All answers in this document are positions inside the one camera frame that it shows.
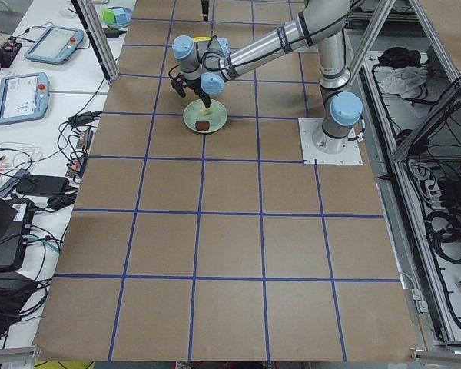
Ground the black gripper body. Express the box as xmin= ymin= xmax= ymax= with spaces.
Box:
xmin=167 ymin=65 xmax=201 ymax=97

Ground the white steamed bun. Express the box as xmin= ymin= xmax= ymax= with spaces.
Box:
xmin=202 ymin=107 xmax=213 ymax=115

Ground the brown chocolate bun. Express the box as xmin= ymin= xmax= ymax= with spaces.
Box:
xmin=194 ymin=120 xmax=211 ymax=132

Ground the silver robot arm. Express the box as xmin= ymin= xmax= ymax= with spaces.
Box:
xmin=170 ymin=1 xmax=363 ymax=154

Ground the yellow steamer bottom layer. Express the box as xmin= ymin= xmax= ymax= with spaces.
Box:
xmin=192 ymin=36 xmax=211 ymax=42

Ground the mint green plate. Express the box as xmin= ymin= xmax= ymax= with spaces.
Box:
xmin=183 ymin=100 xmax=227 ymax=134

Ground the blue cube block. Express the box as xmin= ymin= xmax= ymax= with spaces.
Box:
xmin=113 ymin=7 xmax=131 ymax=25

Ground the green cube block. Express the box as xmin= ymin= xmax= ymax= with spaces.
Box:
xmin=101 ymin=8 xmax=116 ymax=23

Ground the far teach pendant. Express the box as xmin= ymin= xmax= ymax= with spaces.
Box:
xmin=25 ymin=25 xmax=84 ymax=65

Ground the teach pendant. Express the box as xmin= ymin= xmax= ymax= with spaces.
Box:
xmin=25 ymin=25 xmax=84 ymax=65
xmin=0 ymin=72 xmax=49 ymax=125

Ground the near teach pendant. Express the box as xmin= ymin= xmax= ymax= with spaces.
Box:
xmin=0 ymin=72 xmax=49 ymax=125

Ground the black power adapter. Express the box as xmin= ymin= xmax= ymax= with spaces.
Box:
xmin=15 ymin=175 xmax=69 ymax=197

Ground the white crumpled cloth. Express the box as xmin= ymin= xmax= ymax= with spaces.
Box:
xmin=380 ymin=66 xmax=428 ymax=99

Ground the black laptop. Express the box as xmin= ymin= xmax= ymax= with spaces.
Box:
xmin=0 ymin=198 xmax=34 ymax=273

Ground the aluminium frame post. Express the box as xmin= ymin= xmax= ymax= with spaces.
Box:
xmin=71 ymin=0 xmax=119 ymax=84

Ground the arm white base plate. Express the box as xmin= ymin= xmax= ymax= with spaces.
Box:
xmin=298 ymin=118 xmax=363 ymax=166

